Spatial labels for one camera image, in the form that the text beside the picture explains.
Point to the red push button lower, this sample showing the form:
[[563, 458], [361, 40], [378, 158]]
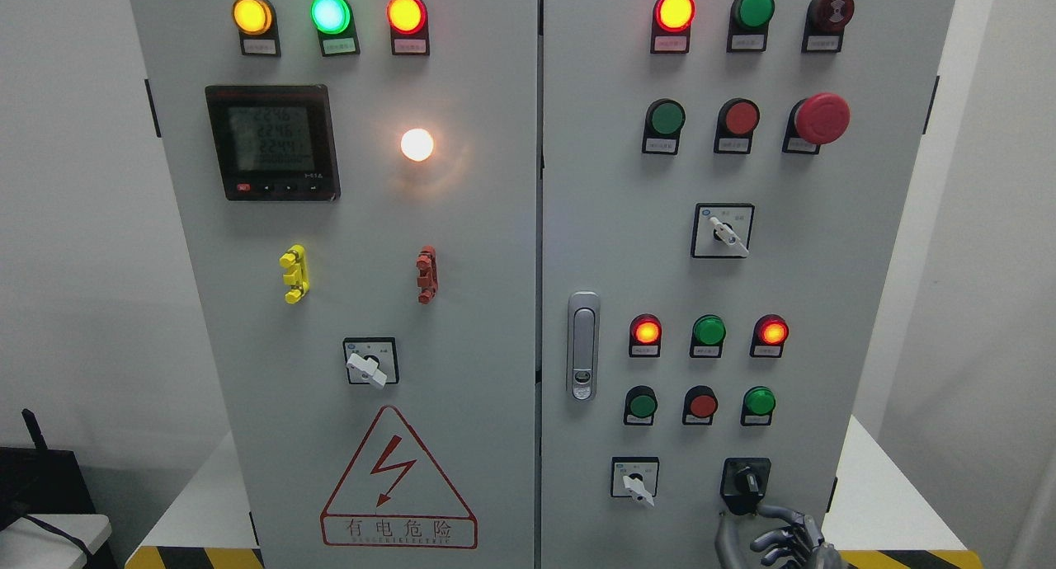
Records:
[[700, 406]]

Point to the yellow terminal handle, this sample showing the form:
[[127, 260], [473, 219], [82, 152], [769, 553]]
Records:
[[295, 275]]

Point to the green push button upper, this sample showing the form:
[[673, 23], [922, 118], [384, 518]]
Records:
[[663, 123]]

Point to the grey electrical control cabinet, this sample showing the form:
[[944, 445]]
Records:
[[538, 189]]

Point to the green indicator middle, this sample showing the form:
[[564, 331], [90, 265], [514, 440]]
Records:
[[707, 337]]

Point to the dark red buzzer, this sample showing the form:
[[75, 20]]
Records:
[[824, 25]]

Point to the white selector switch upper right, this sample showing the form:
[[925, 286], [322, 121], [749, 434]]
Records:
[[722, 230]]

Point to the green push button lower left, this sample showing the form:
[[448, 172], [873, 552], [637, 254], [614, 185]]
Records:
[[640, 406]]

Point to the green lit indicator light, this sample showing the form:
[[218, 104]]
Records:
[[336, 28]]

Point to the black digital power meter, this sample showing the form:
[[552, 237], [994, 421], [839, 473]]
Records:
[[274, 142]]

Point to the silver door latch handle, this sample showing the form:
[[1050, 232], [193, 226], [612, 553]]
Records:
[[582, 317]]

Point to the red push button upper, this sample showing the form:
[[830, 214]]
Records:
[[736, 122]]

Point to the red lit indicator top right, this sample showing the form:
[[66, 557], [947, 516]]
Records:
[[671, 26]]

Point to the red indicator middle left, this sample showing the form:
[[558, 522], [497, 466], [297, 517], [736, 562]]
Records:
[[645, 336]]

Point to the red lit indicator left door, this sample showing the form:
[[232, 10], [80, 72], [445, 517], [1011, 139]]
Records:
[[408, 22]]

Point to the yellow indicator light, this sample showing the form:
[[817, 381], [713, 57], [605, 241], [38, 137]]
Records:
[[257, 26]]

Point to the white selector switch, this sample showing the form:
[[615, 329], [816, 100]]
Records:
[[722, 230], [635, 478]]

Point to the white table with cable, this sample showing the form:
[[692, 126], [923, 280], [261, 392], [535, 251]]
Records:
[[25, 545]]

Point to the red emergency stop button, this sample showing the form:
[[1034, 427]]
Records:
[[815, 121]]

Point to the black box with antenna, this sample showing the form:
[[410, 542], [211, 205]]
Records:
[[41, 480]]

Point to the red indicator middle right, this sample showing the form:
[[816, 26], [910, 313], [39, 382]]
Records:
[[769, 336]]

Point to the green push button lower right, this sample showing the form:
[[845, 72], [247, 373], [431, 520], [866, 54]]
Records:
[[758, 406]]

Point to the black rotary knob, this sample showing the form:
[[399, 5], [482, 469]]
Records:
[[744, 483]]

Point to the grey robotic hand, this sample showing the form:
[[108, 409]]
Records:
[[801, 542]]

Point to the white selector switch lower right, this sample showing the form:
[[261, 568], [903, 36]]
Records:
[[635, 478]]

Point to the red electric hazard sticker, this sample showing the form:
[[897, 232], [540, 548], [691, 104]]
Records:
[[393, 494]]

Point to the white glowing lamp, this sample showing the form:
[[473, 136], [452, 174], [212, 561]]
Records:
[[417, 144]]

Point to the green push button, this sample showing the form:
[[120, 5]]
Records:
[[640, 406], [663, 123], [758, 406]]

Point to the green indicator top right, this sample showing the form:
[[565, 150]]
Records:
[[748, 25]]

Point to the red push button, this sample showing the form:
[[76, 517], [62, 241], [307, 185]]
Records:
[[736, 122], [700, 406]]

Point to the white selector switch left door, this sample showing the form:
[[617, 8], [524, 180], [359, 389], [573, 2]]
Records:
[[371, 361]]

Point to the red terminal handle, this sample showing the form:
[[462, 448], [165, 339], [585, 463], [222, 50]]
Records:
[[427, 281]]

